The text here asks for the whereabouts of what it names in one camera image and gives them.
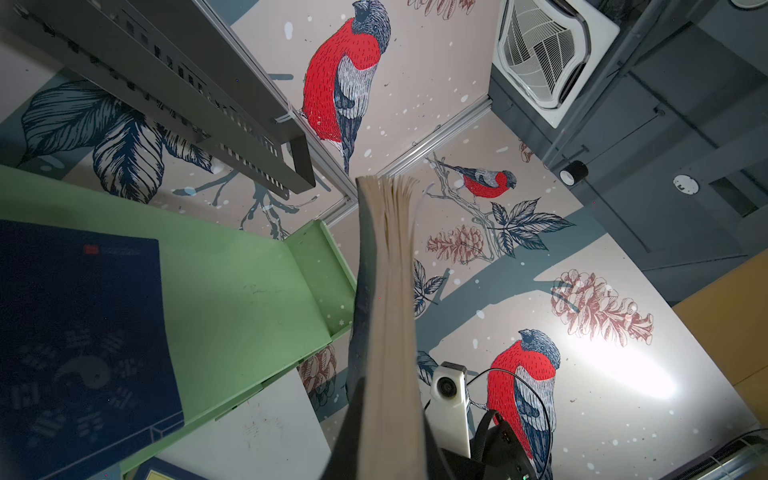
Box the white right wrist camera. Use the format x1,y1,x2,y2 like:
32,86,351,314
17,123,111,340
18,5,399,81
425,362,471,458

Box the green wooden shelf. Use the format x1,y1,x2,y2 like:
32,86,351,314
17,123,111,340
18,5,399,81
1,167,354,471

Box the white ceiling air vent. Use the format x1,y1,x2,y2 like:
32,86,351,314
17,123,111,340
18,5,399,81
493,0,620,128

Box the black hanging wall basket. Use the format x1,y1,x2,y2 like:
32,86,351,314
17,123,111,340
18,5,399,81
1,1,316,199

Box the blue book with yellow label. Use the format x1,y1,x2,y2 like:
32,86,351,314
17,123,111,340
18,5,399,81
1,220,185,479

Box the dark blue book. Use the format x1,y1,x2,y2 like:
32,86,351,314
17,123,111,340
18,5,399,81
353,176,427,479
132,457,206,480

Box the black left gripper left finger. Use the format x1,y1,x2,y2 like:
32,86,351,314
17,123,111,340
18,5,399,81
320,378,366,480

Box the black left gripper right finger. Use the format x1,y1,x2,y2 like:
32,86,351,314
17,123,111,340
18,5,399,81
423,415,456,480

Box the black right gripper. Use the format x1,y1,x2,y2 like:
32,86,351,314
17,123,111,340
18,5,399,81
443,410,537,480

